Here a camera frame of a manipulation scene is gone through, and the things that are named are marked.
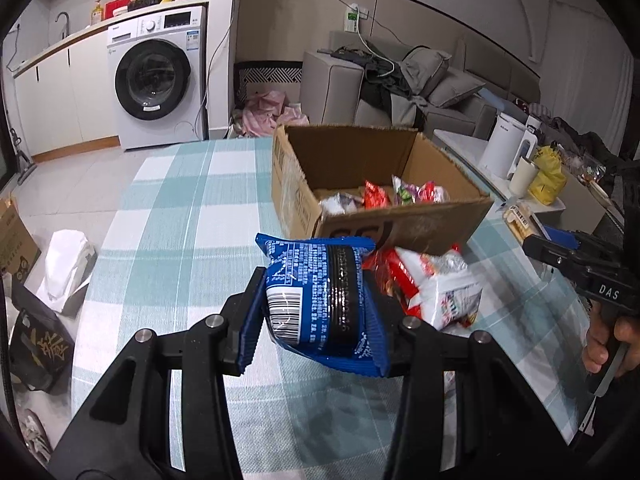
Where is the person's right hand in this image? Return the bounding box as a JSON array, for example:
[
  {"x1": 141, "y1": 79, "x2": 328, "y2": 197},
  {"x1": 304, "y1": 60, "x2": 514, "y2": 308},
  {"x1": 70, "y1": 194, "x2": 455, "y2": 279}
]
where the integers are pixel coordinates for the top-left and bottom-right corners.
[{"x1": 581, "y1": 316, "x2": 640, "y2": 374}]

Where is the plain grey pillow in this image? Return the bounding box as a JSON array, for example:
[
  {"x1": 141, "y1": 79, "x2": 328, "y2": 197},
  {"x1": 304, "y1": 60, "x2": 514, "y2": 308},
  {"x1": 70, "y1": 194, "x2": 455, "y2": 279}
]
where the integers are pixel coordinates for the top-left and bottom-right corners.
[{"x1": 427, "y1": 67, "x2": 487, "y2": 108}]

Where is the red white noodle packet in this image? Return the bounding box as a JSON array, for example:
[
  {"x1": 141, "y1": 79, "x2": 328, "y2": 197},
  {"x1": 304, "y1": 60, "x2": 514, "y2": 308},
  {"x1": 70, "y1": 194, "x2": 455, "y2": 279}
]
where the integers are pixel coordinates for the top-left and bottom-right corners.
[{"x1": 420, "y1": 182, "x2": 451, "y2": 204}]

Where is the blue cookie packet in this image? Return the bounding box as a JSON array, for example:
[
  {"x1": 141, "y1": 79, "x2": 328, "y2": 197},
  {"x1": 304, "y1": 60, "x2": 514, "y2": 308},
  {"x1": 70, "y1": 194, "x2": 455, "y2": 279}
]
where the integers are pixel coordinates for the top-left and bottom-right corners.
[{"x1": 255, "y1": 232, "x2": 391, "y2": 376}]

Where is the checked teal tablecloth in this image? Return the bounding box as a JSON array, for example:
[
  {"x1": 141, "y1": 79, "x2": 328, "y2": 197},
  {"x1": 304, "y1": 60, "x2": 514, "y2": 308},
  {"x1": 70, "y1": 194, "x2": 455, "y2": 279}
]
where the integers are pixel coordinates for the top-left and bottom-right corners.
[{"x1": 70, "y1": 137, "x2": 601, "y2": 480}]

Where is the purple candy bag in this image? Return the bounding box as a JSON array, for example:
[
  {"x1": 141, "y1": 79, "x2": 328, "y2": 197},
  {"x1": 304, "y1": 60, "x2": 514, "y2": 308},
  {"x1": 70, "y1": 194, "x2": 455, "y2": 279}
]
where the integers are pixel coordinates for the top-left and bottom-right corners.
[{"x1": 391, "y1": 175, "x2": 423, "y2": 206}]

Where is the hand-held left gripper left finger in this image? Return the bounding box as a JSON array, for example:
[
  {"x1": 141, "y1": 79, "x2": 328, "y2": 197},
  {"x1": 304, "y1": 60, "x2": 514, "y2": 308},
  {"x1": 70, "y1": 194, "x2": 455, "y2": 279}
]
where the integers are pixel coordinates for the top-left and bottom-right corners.
[{"x1": 47, "y1": 266, "x2": 267, "y2": 480}]

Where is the small silver snack packet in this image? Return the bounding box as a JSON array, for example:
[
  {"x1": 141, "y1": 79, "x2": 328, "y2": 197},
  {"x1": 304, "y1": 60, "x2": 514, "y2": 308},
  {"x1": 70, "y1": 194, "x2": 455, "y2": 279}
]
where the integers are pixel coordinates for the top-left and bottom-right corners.
[{"x1": 319, "y1": 192, "x2": 358, "y2": 216}]

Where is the white electric kettle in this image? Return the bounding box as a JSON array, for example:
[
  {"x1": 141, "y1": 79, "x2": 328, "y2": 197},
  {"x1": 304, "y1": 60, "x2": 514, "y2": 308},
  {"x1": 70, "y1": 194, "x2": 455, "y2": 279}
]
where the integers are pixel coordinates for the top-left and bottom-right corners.
[{"x1": 479, "y1": 112, "x2": 538, "y2": 181}]

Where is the clear cracker pack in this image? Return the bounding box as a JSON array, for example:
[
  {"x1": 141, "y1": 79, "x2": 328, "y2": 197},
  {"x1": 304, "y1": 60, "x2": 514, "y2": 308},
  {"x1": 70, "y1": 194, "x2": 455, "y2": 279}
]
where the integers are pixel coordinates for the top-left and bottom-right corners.
[{"x1": 502, "y1": 200, "x2": 538, "y2": 241}]

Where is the cream tumbler cup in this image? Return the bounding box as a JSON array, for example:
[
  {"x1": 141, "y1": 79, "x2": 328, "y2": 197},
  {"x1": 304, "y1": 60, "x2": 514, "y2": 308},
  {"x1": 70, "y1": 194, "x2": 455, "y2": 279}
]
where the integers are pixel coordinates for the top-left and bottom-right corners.
[{"x1": 509, "y1": 156, "x2": 540, "y2": 198}]

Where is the pink cloth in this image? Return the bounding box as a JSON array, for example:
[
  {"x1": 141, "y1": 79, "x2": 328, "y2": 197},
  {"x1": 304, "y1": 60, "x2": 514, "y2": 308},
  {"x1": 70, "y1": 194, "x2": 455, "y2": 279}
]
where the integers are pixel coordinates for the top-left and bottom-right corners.
[{"x1": 242, "y1": 91, "x2": 311, "y2": 137}]

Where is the yellow plastic bag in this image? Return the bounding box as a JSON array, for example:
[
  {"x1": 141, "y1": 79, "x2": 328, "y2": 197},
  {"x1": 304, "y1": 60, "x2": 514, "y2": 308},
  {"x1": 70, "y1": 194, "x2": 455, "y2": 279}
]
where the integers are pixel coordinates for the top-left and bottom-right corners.
[{"x1": 529, "y1": 145, "x2": 568, "y2": 206}]

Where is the red white snack packet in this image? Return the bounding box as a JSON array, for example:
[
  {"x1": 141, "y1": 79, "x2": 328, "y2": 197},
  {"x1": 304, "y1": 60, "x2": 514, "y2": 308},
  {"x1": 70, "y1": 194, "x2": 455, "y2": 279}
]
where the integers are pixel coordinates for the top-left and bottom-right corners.
[{"x1": 400, "y1": 252, "x2": 484, "y2": 332}]

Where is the grey sofa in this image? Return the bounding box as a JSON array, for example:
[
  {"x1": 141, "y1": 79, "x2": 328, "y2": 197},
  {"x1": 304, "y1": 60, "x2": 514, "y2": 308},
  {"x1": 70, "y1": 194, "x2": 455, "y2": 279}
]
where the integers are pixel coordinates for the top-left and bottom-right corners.
[{"x1": 300, "y1": 30, "x2": 541, "y2": 141}]

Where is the white charging cable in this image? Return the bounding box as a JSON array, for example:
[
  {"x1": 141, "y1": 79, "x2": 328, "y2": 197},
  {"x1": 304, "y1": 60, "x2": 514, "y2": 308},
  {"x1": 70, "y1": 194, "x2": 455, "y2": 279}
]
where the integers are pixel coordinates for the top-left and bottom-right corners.
[{"x1": 357, "y1": 30, "x2": 396, "y2": 78}]

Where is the white power strip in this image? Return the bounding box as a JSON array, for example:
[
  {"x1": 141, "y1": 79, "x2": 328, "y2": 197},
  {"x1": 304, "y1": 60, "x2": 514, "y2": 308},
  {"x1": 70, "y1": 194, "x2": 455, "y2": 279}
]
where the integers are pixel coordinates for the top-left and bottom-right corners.
[{"x1": 344, "y1": 4, "x2": 370, "y2": 32}]

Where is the small cardboard floor box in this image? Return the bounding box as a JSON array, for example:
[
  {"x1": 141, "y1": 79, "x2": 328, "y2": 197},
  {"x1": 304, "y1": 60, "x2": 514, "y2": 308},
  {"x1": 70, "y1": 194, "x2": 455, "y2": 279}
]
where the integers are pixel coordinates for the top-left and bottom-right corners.
[{"x1": 0, "y1": 197, "x2": 43, "y2": 281}]

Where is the dark clothes pile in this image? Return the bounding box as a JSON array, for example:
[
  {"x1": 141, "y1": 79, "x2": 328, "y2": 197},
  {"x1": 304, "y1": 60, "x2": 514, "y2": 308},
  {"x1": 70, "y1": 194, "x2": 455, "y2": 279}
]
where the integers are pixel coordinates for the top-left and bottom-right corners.
[{"x1": 320, "y1": 46, "x2": 426, "y2": 126}]

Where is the white washing machine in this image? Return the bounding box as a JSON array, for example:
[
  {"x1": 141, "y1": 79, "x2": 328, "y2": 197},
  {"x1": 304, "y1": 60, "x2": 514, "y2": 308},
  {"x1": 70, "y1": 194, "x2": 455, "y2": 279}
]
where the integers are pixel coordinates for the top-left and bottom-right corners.
[{"x1": 106, "y1": 5, "x2": 210, "y2": 151}]

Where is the black printed bag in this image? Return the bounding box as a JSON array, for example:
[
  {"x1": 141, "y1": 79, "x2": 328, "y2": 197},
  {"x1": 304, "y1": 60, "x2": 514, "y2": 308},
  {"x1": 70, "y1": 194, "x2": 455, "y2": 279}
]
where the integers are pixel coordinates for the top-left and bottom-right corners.
[{"x1": 7, "y1": 280, "x2": 76, "y2": 393}]

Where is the floor mop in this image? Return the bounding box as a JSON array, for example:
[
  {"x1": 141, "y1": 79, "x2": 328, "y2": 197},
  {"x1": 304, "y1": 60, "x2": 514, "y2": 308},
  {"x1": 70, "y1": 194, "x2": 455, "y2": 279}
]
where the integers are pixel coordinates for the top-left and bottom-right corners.
[{"x1": 7, "y1": 125, "x2": 36, "y2": 183}]

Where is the brown cardboard box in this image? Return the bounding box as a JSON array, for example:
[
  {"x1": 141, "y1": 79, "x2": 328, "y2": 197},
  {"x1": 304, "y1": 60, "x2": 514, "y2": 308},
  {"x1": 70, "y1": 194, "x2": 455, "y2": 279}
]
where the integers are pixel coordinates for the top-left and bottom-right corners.
[{"x1": 271, "y1": 124, "x2": 496, "y2": 256}]

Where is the dark clothes heap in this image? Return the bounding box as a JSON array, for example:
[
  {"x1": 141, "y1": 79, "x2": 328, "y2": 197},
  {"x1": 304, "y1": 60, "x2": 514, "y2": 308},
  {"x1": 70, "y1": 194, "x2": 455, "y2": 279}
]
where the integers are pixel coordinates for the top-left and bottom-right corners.
[{"x1": 540, "y1": 117, "x2": 626, "y2": 171}]

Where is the grey side table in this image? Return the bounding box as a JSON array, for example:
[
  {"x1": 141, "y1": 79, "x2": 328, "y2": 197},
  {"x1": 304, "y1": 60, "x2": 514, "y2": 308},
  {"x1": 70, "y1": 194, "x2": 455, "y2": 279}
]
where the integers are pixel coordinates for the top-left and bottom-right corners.
[{"x1": 432, "y1": 129, "x2": 621, "y2": 236}]

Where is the grey piped pillow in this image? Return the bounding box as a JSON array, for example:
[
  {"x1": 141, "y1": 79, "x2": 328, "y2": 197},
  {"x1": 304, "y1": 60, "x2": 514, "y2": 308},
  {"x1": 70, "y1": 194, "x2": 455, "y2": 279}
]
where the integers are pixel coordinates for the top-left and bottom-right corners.
[{"x1": 401, "y1": 46, "x2": 452, "y2": 96}]

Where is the sneaker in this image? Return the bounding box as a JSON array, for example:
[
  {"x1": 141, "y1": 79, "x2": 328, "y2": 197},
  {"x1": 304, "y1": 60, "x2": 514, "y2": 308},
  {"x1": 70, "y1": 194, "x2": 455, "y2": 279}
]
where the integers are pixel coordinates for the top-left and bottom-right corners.
[{"x1": 17, "y1": 407, "x2": 53, "y2": 466}]

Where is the black white patterned basket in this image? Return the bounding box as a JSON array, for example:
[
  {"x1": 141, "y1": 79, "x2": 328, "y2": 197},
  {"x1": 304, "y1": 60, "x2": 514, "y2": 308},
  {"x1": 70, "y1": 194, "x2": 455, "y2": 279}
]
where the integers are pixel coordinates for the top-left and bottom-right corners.
[{"x1": 234, "y1": 61, "x2": 303, "y2": 111}]

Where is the white kitchen counter cabinet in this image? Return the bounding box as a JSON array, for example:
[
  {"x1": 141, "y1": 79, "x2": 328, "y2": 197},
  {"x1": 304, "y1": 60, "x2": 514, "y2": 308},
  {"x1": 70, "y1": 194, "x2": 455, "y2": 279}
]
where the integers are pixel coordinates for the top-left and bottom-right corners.
[{"x1": 12, "y1": 25, "x2": 121, "y2": 161}]

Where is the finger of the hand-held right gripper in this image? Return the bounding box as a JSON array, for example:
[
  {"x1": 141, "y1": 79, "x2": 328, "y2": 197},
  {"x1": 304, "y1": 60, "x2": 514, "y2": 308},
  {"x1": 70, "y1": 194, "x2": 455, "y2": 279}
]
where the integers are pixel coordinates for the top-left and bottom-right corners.
[
  {"x1": 542, "y1": 226, "x2": 608, "y2": 253},
  {"x1": 522, "y1": 234, "x2": 592, "y2": 282}
]

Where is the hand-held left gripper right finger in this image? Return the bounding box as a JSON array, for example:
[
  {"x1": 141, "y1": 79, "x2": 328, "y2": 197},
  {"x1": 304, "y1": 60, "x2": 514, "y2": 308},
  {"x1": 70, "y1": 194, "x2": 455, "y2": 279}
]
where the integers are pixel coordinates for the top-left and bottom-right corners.
[{"x1": 362, "y1": 270, "x2": 583, "y2": 480}]

